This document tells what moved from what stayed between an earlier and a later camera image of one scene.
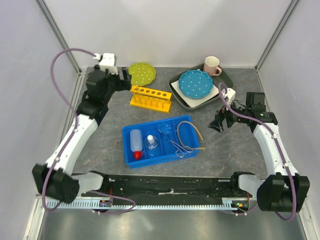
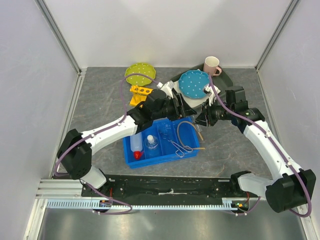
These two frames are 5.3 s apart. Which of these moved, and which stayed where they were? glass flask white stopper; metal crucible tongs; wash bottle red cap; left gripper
Moved: left gripper
Stayed: metal crucible tongs; wash bottle red cap; glass flask white stopper
